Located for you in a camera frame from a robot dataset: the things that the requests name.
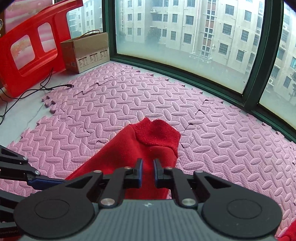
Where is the red garment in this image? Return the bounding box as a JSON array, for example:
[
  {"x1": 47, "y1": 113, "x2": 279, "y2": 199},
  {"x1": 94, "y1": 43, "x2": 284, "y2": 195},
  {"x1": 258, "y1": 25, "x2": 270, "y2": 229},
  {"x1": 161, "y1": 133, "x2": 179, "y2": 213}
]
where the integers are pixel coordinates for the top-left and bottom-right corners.
[{"x1": 67, "y1": 118, "x2": 181, "y2": 199}]

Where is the pink foam puzzle mat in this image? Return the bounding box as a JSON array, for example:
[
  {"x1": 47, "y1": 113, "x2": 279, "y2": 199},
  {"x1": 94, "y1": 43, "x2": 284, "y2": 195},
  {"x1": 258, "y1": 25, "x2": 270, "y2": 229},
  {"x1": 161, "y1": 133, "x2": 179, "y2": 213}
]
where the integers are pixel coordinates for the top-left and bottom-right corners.
[{"x1": 1, "y1": 63, "x2": 295, "y2": 237}]

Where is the red plastic stool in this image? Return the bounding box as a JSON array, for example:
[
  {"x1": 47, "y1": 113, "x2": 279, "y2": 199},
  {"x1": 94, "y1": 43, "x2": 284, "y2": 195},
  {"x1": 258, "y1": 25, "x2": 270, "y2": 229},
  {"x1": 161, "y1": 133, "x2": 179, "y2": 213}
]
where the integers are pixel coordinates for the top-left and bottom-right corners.
[{"x1": 1, "y1": 1, "x2": 83, "y2": 97}]

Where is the brown cardboard box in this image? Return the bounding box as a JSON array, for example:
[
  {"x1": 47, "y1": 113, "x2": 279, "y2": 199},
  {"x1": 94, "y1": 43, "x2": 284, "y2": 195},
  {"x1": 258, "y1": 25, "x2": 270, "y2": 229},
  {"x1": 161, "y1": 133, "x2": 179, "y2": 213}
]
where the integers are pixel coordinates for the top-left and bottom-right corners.
[{"x1": 60, "y1": 30, "x2": 110, "y2": 74}]

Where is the pink patterned curtain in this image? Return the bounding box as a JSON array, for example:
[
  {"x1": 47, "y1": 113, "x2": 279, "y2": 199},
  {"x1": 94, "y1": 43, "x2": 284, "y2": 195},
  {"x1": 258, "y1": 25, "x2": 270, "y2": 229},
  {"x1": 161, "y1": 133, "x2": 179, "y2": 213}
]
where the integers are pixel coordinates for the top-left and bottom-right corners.
[{"x1": 4, "y1": 0, "x2": 56, "y2": 69}]

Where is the black cable on floor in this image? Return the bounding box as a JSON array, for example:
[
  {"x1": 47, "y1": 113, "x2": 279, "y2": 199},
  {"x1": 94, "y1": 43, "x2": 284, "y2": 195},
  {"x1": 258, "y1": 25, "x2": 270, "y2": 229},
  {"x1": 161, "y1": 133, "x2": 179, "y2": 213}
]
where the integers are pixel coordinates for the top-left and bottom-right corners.
[{"x1": 0, "y1": 67, "x2": 75, "y2": 126}]

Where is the green window frame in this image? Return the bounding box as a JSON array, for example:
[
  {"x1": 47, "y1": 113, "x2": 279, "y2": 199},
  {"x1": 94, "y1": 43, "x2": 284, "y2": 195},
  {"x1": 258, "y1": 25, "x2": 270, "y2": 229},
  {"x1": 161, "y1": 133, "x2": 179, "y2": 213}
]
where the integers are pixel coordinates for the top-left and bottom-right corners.
[{"x1": 102, "y1": 1, "x2": 295, "y2": 141}]

